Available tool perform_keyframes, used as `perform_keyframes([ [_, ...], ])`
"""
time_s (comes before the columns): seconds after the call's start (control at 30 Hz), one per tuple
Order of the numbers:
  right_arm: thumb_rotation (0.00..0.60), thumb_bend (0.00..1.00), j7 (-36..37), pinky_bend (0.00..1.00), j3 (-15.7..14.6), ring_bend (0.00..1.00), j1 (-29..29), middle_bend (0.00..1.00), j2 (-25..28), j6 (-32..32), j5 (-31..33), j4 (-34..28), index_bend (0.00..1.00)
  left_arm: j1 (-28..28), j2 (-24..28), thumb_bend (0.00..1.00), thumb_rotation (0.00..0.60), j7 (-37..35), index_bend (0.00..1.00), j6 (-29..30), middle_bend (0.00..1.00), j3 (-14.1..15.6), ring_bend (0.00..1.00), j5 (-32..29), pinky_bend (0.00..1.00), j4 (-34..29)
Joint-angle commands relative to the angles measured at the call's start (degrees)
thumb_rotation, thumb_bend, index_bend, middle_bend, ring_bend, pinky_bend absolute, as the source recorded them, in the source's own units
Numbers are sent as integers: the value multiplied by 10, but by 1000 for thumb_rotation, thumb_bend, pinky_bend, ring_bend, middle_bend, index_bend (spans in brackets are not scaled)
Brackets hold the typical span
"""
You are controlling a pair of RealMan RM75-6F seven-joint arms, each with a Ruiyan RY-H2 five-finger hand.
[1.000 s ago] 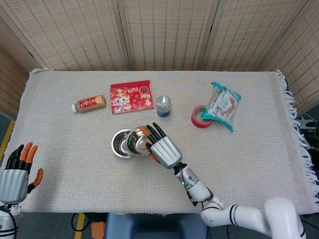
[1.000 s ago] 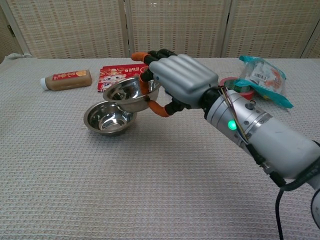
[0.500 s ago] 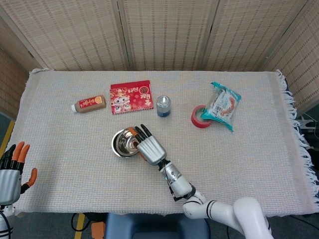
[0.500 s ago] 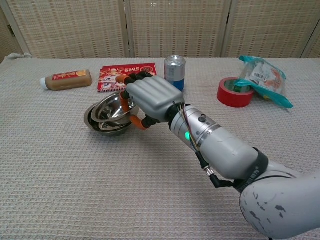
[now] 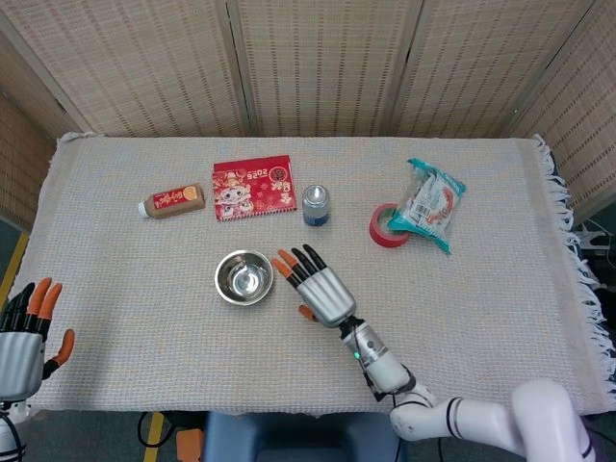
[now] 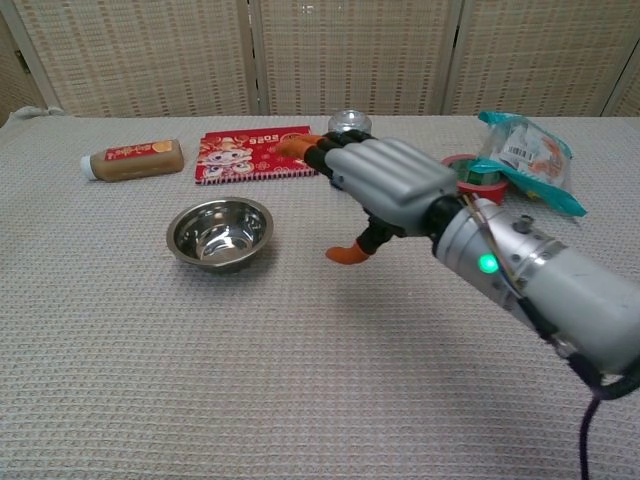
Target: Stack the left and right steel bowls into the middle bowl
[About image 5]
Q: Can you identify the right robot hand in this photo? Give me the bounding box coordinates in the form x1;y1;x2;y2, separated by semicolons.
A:
270;244;358;329

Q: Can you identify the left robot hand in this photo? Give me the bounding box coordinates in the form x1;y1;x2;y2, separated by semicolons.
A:
0;277;77;403

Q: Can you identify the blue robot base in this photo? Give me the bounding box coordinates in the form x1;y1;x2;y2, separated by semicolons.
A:
201;411;406;462

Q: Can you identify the red tape roll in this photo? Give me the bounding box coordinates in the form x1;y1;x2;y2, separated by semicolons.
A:
369;202;411;250

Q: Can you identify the silver blue drink can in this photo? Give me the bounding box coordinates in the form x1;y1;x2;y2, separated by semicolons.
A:
301;184;332;228

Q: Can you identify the red desk calendar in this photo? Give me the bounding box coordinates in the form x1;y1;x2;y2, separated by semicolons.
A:
212;154;296;223

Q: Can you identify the teal snack bag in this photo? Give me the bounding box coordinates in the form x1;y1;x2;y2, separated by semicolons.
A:
386;157;467;256

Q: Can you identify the beige woven tablecloth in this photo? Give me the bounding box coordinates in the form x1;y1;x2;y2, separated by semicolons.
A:
0;132;615;421

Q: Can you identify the brown drink bottle red label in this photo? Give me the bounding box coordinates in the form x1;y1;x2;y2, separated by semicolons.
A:
138;183;207;220

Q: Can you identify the orange block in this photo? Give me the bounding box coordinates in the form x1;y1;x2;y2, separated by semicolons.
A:
174;426;206;462

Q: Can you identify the woven folding screen panel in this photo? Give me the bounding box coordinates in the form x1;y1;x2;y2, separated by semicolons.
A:
504;0;616;223
0;28;60;228
225;0;425;139
392;0;603;139
0;0;259;139

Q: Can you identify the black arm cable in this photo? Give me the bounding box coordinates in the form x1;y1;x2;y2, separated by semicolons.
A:
0;408;26;462

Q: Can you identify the black floor cable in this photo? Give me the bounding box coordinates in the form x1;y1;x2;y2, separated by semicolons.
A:
137;411;166;449

